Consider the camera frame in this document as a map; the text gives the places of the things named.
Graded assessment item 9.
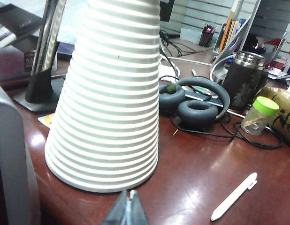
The dark pen cup with pens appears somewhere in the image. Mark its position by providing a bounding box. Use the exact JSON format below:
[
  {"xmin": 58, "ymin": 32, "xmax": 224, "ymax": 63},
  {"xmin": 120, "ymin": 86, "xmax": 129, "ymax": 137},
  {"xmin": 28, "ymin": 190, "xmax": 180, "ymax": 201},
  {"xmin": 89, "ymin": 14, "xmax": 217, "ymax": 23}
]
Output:
[{"xmin": 198, "ymin": 22, "xmax": 218, "ymax": 48}]

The row of upright books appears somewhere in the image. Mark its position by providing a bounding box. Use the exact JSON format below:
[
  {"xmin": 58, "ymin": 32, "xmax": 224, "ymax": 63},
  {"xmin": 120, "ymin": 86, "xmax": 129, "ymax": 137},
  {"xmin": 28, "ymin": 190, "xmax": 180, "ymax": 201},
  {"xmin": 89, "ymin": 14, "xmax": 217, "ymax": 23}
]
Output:
[{"xmin": 217, "ymin": 17, "xmax": 242, "ymax": 53}]

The yellow card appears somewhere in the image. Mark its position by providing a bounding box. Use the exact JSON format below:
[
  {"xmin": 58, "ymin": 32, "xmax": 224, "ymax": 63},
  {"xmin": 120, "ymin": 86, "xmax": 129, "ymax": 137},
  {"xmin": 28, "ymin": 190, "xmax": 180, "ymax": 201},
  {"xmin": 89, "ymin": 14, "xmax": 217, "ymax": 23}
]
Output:
[{"xmin": 37, "ymin": 113, "xmax": 54, "ymax": 128}]

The white plastic pen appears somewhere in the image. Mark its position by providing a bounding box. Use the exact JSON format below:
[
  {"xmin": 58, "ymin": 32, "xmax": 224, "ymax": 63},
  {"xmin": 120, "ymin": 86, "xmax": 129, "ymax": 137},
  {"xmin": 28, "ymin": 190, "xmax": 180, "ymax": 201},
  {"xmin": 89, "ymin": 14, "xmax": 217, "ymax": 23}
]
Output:
[{"xmin": 210, "ymin": 172, "xmax": 258, "ymax": 222}]

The black over-ear headphones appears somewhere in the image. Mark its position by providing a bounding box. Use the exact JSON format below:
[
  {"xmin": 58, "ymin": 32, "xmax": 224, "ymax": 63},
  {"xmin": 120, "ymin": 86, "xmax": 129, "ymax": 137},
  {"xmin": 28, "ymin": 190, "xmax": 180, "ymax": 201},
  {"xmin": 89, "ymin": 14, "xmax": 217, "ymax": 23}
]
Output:
[{"xmin": 158, "ymin": 77, "xmax": 231, "ymax": 128}]

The grey rounded appliance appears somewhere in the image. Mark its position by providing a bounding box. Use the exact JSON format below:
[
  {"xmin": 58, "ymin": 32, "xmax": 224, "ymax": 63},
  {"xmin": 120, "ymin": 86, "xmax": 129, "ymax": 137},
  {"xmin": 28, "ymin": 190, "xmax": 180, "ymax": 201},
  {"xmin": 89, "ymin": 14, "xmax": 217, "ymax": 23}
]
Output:
[{"xmin": 0, "ymin": 81, "xmax": 41, "ymax": 225}]

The silver model aircraft on stand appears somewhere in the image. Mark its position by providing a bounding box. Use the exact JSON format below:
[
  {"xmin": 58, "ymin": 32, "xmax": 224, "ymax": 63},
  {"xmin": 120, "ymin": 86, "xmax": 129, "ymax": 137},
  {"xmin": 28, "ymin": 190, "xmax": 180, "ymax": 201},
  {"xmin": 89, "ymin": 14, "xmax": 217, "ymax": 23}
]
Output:
[{"xmin": 0, "ymin": 0, "xmax": 67, "ymax": 114}]

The black steel-rimmed thermos mug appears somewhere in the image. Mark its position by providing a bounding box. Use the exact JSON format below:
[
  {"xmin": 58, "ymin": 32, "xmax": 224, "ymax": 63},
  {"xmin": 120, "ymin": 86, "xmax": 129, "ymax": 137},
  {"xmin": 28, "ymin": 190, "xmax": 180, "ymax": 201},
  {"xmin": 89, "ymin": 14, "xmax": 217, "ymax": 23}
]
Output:
[{"xmin": 221, "ymin": 50, "xmax": 269, "ymax": 111}]

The large monitor with silver stand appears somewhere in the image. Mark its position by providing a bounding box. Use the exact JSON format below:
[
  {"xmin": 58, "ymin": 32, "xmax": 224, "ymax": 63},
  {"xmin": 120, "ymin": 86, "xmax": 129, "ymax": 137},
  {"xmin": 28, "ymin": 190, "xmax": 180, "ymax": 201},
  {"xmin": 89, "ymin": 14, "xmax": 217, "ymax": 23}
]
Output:
[{"xmin": 209, "ymin": 0, "xmax": 262, "ymax": 83}]

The white ribbed thermos jug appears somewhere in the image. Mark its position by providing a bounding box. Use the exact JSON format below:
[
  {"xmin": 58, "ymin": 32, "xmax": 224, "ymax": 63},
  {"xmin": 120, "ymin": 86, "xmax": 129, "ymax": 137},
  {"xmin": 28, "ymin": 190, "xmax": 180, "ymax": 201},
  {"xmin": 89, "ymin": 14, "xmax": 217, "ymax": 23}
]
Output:
[{"xmin": 44, "ymin": 0, "xmax": 160, "ymax": 194}]

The black headphone cable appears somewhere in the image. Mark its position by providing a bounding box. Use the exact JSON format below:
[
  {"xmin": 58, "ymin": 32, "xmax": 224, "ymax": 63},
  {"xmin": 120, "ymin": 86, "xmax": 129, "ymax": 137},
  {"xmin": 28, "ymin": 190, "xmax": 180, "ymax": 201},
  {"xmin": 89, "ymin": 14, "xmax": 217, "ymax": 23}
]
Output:
[{"xmin": 169, "ymin": 112, "xmax": 284, "ymax": 150}]

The clear jar with green lid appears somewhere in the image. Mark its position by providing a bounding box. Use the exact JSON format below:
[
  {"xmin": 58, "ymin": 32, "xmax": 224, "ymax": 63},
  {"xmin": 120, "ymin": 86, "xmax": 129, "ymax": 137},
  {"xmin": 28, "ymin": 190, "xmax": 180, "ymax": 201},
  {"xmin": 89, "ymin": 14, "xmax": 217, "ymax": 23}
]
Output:
[{"xmin": 240, "ymin": 96, "xmax": 280, "ymax": 137}]

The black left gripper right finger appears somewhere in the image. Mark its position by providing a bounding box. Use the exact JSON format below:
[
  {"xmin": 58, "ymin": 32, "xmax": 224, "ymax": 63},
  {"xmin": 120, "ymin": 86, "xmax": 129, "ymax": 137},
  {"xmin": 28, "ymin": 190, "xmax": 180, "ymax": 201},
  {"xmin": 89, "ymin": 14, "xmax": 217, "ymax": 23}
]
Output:
[{"xmin": 129, "ymin": 189, "xmax": 149, "ymax": 225}]

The gold packet with black writing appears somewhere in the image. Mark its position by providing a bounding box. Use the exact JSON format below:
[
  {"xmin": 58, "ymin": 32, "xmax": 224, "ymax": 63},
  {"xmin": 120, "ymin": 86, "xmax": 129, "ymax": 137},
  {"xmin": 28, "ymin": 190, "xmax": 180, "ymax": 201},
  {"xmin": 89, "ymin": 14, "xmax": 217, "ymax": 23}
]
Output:
[{"xmin": 261, "ymin": 86, "xmax": 290, "ymax": 151}]

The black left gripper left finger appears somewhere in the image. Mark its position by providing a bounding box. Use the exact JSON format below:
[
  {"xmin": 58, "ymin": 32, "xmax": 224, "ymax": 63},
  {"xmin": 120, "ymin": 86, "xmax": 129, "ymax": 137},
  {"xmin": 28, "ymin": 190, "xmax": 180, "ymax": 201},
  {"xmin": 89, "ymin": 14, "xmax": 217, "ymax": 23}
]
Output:
[{"xmin": 101, "ymin": 189, "xmax": 129, "ymax": 225}]

